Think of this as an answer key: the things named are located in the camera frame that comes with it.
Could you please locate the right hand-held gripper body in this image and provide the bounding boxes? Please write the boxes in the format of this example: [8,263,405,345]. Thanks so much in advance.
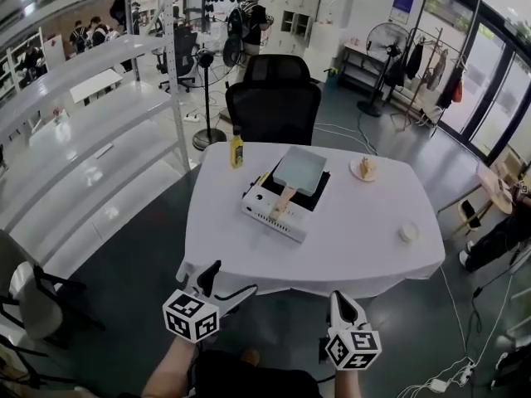
[324,324,382,371]

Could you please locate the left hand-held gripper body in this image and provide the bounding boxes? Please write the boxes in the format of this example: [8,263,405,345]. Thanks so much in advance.
[162,274,233,342]

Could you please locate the white induction cooker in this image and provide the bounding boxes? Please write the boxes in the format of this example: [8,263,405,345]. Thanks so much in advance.
[241,167,332,243]

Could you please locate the grey square frying pan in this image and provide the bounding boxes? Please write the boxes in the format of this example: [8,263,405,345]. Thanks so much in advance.
[269,145,328,220]

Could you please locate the person's right forearm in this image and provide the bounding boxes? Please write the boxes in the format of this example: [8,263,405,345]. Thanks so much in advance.
[334,366,362,398]

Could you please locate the person's left forearm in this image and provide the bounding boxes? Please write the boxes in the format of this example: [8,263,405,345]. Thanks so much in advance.
[143,336,200,398]

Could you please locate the table with white tablecloth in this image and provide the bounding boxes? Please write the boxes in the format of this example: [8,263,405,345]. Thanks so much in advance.
[176,141,446,300]

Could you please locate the person's black trousers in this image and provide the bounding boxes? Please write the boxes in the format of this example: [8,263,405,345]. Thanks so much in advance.
[188,348,333,398]

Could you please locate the small white cup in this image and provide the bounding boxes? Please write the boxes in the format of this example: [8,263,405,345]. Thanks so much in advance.
[398,221,420,243]

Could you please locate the yellow bottle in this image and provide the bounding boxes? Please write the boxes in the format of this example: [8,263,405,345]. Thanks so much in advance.
[229,125,245,169]

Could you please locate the white plate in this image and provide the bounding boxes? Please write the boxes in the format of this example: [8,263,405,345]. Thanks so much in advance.
[349,157,378,182]

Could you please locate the beige folding chair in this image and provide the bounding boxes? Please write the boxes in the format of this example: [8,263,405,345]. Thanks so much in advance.
[0,229,105,350]

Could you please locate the black mesh office chair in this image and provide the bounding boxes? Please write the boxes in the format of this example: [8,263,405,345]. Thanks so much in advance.
[151,27,200,95]
[225,54,323,147]

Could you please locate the round wooden table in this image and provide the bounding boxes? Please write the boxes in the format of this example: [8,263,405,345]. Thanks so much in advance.
[437,162,515,240]

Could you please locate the white shelving rack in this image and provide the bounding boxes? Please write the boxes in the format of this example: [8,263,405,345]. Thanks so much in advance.
[0,0,192,273]

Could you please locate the wooden coat rack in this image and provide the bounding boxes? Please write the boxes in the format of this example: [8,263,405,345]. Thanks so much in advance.
[389,27,468,134]

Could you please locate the black side table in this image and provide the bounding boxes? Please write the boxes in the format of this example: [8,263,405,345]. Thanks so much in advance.
[338,41,399,99]

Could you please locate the grey hanging jacket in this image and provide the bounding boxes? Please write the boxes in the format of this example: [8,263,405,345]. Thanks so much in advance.
[426,50,449,90]

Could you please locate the black hanging jacket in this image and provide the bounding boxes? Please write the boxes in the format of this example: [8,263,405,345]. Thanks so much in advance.
[405,42,424,80]

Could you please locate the glass door front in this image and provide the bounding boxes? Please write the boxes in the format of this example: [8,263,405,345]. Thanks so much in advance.
[426,0,531,157]

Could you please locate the large black floor fan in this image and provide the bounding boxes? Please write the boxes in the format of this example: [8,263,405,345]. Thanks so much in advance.
[357,22,410,118]

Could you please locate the white locker cabinet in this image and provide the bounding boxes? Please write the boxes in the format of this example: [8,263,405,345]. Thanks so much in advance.
[269,0,323,57]

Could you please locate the slim black pedestal fan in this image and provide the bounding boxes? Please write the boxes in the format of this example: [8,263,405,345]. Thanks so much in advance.
[191,39,233,151]

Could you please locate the blue wall poster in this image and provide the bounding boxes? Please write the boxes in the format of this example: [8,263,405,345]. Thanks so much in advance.
[392,0,417,25]

